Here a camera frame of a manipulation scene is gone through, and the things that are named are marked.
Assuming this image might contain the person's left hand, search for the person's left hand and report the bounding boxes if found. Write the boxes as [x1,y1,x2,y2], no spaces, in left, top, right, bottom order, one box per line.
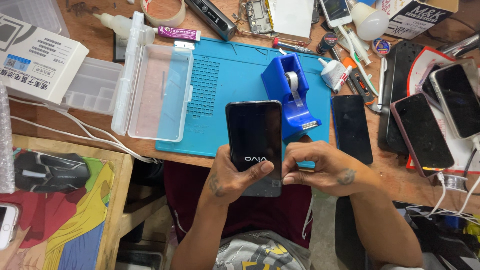
[200,144,275,206]

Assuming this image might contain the person's right hand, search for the person's right hand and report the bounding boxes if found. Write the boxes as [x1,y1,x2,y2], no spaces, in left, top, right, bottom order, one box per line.
[282,140,376,199]

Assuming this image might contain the black smartphone with lit logo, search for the black smartphone with lit logo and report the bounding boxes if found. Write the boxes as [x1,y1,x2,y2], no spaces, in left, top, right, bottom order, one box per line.
[225,100,283,198]

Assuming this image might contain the black smartphone with dark screen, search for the black smartphone with dark screen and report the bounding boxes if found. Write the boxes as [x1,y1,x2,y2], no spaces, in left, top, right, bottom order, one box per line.
[331,94,374,166]

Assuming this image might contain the maroon shorts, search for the maroon shorts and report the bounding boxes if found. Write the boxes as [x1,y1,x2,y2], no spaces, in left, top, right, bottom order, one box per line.
[164,160,314,250]

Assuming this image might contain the grey printed shirt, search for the grey printed shirt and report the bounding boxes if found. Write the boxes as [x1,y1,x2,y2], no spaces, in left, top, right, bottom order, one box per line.
[213,229,312,270]

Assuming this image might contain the orange and black utility knife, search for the orange and black utility knife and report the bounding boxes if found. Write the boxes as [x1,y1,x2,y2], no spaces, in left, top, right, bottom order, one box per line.
[343,57,376,106]

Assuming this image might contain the white glue tube red cap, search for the white glue tube red cap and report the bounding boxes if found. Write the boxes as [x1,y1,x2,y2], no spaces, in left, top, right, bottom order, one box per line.
[318,57,353,94]

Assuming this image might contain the blue tape dispenser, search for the blue tape dispenser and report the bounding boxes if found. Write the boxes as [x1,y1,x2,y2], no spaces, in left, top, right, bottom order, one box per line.
[261,52,322,141]

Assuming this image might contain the smartphone in pink case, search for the smartphone in pink case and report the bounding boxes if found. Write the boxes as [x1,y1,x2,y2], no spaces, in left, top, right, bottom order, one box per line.
[390,92,455,178]

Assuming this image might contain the white plastic stick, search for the white plastic stick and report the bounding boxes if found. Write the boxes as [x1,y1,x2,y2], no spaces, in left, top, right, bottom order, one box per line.
[377,56,388,111]

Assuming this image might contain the wooden side table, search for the wooden side table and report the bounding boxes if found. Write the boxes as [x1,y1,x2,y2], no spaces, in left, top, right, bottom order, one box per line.
[0,134,134,270]

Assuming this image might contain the blue silicone repair mat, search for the blue silicone repair mat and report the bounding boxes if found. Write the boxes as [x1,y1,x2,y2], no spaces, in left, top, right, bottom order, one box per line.
[155,37,332,169]

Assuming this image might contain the white and green toothbrush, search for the white and green toothbrush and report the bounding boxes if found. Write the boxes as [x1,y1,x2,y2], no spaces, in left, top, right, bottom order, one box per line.
[337,25,379,96]

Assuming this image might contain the open clear plastic box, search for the open clear plastic box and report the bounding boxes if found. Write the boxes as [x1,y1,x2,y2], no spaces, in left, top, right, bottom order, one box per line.
[111,11,194,143]

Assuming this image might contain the black rubber mat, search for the black rubber mat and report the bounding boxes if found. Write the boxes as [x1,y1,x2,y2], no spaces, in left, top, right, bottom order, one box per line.
[377,40,428,154]

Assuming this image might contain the dark smartphone under clear-cased one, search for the dark smartphone under clear-cased one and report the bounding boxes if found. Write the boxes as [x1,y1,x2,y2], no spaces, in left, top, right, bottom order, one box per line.
[420,64,443,111]

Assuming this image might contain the clear syringe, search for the clear syringe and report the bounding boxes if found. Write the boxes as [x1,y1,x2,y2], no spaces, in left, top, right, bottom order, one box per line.
[343,26,372,62]

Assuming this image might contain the solder wick spool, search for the solder wick spool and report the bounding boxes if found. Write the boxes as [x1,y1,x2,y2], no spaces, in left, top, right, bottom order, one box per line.
[372,37,392,57]

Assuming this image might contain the red and white paper sheet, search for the red and white paper sheet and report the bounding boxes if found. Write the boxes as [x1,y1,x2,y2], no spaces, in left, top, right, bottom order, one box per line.
[406,46,480,175]

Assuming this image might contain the black bag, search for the black bag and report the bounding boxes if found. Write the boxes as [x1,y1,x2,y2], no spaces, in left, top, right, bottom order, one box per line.
[394,200,480,270]

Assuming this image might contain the smartphone in clear case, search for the smartphone in clear case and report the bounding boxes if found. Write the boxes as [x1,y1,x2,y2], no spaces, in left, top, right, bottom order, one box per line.
[429,62,480,140]

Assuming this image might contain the white light bulb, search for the white light bulb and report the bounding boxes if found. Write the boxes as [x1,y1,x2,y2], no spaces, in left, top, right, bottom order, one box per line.
[347,0,391,41]

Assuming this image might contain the purple glue tube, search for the purple glue tube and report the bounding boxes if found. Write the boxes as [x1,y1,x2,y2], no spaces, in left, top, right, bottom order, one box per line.
[152,25,202,42]

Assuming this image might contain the white smartphone with grey screen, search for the white smartphone with grey screen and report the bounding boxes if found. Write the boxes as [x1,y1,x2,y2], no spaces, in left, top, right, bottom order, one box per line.
[319,0,353,29]

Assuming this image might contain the colourful cartoon mouse pad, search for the colourful cartoon mouse pad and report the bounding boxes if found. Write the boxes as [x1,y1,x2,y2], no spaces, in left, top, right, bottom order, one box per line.
[0,147,116,270]

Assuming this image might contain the clear compartment organizer tray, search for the clear compartment organizer tray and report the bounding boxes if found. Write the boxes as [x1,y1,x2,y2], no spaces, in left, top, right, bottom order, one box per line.
[62,57,124,116]

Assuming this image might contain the black handheld device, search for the black handheld device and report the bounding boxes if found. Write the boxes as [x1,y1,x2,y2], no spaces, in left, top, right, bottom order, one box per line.
[184,0,238,42]

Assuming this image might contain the black phone battery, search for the black phone battery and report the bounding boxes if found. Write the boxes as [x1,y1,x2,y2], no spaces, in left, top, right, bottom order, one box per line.
[112,17,132,63]

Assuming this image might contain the opened phone circuit board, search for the opened phone circuit board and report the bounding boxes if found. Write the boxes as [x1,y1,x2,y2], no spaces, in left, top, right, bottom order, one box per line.
[245,0,274,35]

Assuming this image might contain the white carton with black label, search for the white carton with black label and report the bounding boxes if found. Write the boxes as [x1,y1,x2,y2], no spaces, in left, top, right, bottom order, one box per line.
[375,0,459,40]

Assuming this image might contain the beige masking tape roll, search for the beige masking tape roll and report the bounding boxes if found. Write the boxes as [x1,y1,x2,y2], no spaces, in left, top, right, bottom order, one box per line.
[140,0,187,28]

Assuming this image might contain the black gaming mouse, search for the black gaming mouse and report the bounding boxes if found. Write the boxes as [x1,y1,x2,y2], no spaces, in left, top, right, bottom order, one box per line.
[13,151,91,194]

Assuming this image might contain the white squeeze bottle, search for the white squeeze bottle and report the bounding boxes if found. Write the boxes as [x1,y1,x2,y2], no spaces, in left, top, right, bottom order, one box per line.
[92,12,156,45]

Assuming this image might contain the white smartphone with silver edge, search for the white smartphone with silver edge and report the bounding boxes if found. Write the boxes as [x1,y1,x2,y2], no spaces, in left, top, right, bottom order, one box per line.
[0,202,19,251]

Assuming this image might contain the white battery carton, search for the white battery carton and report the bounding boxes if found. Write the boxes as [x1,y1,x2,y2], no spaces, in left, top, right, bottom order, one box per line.
[0,13,90,106]

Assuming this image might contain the bubble wrap sheet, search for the bubble wrap sheet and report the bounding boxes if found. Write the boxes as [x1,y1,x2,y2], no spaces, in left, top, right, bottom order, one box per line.
[0,80,16,194]

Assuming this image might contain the clear plastic storage container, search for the clear plastic storage container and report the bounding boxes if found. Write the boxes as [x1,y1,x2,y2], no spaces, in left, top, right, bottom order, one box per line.
[0,0,70,38]

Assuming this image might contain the white charging cable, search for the white charging cable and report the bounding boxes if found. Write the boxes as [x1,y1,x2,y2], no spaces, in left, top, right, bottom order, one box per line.
[407,135,480,226]

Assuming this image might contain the solder wire spool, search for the solder wire spool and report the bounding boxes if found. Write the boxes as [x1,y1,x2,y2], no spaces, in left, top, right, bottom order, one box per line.
[442,173,469,193]

